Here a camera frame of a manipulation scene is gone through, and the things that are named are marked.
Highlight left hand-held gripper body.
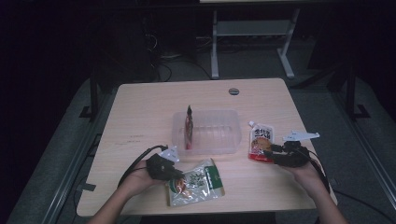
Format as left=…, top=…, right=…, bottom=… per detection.
left=145, top=146, right=181, bottom=182

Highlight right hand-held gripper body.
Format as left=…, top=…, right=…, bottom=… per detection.
left=273, top=130, right=321, bottom=168

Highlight red and white sauce pouch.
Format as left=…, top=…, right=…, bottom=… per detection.
left=247, top=120, right=276, bottom=163

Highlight green and white snack packet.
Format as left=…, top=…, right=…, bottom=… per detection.
left=164, top=158, right=226, bottom=208

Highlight dark red snack packet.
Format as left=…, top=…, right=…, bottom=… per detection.
left=184, top=105, right=194, bottom=151

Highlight clear plastic container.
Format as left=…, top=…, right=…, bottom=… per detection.
left=171, top=108, right=243, bottom=157

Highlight person's left hand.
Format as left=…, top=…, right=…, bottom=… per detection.
left=122, top=159, right=164, bottom=197

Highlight person's right hand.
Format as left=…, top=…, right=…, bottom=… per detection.
left=279, top=161, right=326, bottom=195

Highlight black metal stand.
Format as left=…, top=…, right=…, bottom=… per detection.
left=78, top=69, right=101, bottom=121
left=344, top=60, right=372, bottom=121

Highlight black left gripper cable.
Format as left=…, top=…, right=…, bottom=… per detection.
left=117, top=144, right=169, bottom=189

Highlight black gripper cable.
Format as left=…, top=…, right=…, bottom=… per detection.
left=306, top=148, right=396, bottom=220
left=117, top=144, right=169, bottom=189

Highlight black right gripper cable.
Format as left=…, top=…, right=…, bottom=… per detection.
left=306, top=148, right=396, bottom=220

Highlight black floor cables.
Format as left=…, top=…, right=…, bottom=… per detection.
left=144, top=32, right=213, bottom=82

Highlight white metal desk frame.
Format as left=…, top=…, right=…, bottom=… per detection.
left=210, top=8, right=302, bottom=80

